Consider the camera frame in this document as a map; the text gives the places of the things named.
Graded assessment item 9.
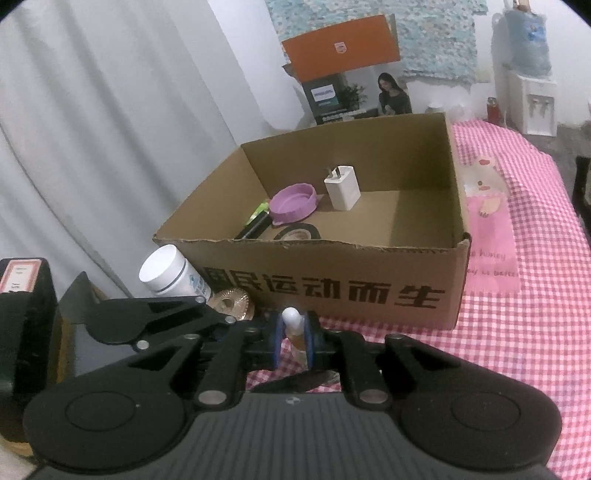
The green dropper bottle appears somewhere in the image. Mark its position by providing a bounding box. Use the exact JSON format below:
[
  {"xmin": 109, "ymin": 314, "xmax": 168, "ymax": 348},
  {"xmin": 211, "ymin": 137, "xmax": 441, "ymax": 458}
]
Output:
[{"xmin": 280, "ymin": 307, "xmax": 310, "ymax": 370}]

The white power adapter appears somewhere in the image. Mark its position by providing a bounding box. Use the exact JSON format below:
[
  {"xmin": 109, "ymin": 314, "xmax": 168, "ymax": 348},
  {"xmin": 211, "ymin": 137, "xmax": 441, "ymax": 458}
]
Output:
[{"xmin": 324, "ymin": 165, "xmax": 361, "ymax": 211}]

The gold round tin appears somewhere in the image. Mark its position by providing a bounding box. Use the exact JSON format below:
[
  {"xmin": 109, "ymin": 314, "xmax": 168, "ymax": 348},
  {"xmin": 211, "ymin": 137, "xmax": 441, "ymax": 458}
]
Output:
[{"xmin": 207, "ymin": 288, "xmax": 256, "ymax": 321}]

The black tape roll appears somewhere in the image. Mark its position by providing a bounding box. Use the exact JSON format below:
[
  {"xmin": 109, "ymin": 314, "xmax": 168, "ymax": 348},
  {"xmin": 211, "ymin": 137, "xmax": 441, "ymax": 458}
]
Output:
[{"xmin": 273, "ymin": 223, "xmax": 321, "ymax": 241}]

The green marker pen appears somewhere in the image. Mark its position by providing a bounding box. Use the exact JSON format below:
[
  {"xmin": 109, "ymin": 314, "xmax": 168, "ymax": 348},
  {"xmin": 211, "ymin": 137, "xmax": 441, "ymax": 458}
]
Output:
[{"xmin": 235, "ymin": 201, "xmax": 273, "ymax": 240}]

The brown cardboard box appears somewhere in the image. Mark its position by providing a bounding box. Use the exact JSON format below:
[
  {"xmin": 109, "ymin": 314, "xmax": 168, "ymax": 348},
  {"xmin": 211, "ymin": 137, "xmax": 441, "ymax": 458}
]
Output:
[{"xmin": 153, "ymin": 114, "xmax": 471, "ymax": 330}]

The purple plastic bowl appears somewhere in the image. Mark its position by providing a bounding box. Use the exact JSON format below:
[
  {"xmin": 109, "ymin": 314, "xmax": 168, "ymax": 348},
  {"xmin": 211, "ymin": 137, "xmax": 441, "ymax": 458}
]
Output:
[{"xmin": 269, "ymin": 183, "xmax": 318, "ymax": 226}]

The white pill bottle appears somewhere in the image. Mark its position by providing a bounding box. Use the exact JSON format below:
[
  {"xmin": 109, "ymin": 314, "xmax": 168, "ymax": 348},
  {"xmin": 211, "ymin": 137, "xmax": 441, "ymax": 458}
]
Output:
[{"xmin": 138, "ymin": 244, "xmax": 212, "ymax": 301}]

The pink checkered tablecloth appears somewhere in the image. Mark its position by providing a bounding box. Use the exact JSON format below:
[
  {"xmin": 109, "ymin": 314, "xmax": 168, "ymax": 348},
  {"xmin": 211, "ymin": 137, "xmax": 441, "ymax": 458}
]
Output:
[{"xmin": 244, "ymin": 117, "xmax": 591, "ymax": 480}]

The orange Philips box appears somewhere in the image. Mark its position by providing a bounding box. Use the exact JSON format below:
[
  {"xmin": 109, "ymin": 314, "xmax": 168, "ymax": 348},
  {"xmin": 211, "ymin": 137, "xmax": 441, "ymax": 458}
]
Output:
[{"xmin": 281, "ymin": 14, "xmax": 402, "ymax": 125}]

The white curtain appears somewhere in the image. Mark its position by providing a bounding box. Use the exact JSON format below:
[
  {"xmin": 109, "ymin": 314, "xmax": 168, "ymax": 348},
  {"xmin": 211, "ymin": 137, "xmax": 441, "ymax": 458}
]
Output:
[{"xmin": 0, "ymin": 0, "xmax": 316, "ymax": 301}]

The water dispenser with bottle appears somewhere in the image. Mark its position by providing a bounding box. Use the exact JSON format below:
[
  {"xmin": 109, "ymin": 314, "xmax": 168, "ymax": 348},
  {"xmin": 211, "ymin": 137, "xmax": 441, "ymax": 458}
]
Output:
[{"xmin": 492, "ymin": 1, "xmax": 558, "ymax": 137}]

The blue patterned wall cloth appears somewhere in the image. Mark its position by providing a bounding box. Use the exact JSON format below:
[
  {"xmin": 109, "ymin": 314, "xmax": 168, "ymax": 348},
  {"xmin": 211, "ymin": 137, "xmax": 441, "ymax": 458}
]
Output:
[{"xmin": 266, "ymin": 1, "xmax": 488, "ymax": 83}]

